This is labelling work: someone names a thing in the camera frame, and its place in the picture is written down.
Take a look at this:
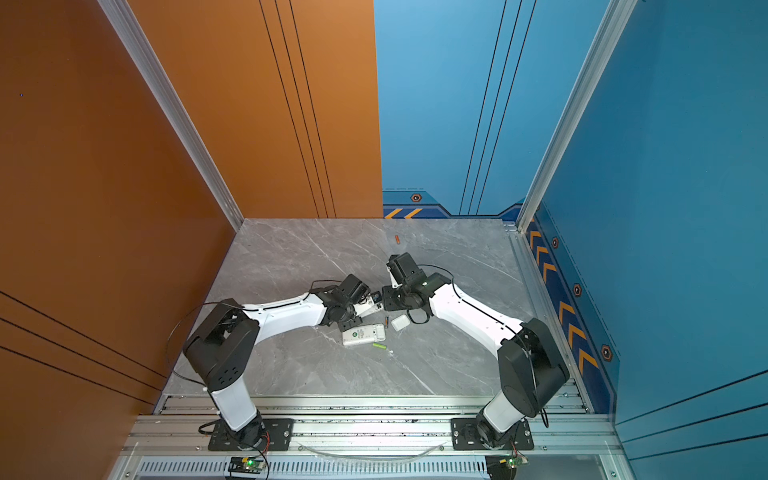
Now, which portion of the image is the white battery cover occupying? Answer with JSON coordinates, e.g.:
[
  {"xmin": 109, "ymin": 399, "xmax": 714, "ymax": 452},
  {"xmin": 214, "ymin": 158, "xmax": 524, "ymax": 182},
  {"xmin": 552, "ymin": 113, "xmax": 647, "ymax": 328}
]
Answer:
[{"xmin": 390, "ymin": 314, "xmax": 412, "ymax": 332}]

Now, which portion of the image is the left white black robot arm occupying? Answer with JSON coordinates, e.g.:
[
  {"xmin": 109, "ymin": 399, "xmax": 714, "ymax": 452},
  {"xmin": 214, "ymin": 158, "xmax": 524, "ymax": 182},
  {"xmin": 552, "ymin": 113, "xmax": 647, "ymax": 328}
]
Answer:
[{"xmin": 183, "ymin": 274, "xmax": 382, "ymax": 452}]

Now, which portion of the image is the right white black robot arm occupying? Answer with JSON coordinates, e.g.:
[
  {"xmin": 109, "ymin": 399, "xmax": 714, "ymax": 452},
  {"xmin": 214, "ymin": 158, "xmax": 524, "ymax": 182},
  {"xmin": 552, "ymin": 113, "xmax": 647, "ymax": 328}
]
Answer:
[{"xmin": 381, "ymin": 253, "xmax": 570, "ymax": 450}]

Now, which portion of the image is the left green circuit board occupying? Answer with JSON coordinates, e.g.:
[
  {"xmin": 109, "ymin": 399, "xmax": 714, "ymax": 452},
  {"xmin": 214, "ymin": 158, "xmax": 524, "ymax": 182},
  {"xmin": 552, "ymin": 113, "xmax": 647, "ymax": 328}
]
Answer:
[{"xmin": 226, "ymin": 456, "xmax": 269, "ymax": 479}]

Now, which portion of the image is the right small circuit board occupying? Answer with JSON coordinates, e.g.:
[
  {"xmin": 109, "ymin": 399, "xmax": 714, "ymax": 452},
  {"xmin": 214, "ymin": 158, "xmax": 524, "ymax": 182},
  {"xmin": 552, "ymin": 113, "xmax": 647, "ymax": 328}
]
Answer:
[{"xmin": 499, "ymin": 451, "xmax": 529, "ymax": 473}]

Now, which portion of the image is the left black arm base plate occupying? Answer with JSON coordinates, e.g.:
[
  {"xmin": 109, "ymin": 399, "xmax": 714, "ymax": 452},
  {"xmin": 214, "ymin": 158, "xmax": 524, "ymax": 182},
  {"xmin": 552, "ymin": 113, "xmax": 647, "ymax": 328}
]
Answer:
[{"xmin": 207, "ymin": 417, "xmax": 294, "ymax": 453}]

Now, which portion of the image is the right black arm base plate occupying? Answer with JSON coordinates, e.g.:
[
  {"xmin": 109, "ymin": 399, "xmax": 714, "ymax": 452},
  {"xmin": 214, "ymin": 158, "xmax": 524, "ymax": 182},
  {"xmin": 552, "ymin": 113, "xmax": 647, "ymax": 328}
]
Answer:
[{"xmin": 451, "ymin": 417, "xmax": 535, "ymax": 451}]

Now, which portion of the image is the aluminium front rail frame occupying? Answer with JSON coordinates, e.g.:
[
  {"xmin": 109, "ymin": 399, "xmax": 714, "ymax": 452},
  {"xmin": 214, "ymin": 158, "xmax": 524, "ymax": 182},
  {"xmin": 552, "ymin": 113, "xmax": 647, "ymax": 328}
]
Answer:
[{"xmin": 110, "ymin": 387, "xmax": 632, "ymax": 479}]

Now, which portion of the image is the right aluminium corner post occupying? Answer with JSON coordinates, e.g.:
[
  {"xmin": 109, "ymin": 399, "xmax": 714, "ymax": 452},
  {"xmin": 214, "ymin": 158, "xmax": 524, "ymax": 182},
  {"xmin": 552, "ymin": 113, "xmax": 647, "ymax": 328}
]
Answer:
[{"xmin": 515, "ymin": 0, "xmax": 637, "ymax": 234}]

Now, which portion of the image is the aluminium corner post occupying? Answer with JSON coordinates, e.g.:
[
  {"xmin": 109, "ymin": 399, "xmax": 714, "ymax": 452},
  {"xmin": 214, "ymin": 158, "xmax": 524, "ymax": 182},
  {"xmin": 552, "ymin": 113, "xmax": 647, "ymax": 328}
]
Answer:
[
  {"xmin": 98, "ymin": 0, "xmax": 244, "ymax": 232},
  {"xmin": 515, "ymin": 0, "xmax": 637, "ymax": 234}
]

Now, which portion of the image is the left aluminium corner post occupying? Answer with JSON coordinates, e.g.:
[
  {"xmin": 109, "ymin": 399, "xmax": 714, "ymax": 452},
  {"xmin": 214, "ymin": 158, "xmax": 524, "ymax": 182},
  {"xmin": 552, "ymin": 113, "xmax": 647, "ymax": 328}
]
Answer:
[{"xmin": 98, "ymin": 0, "xmax": 244, "ymax": 232}]

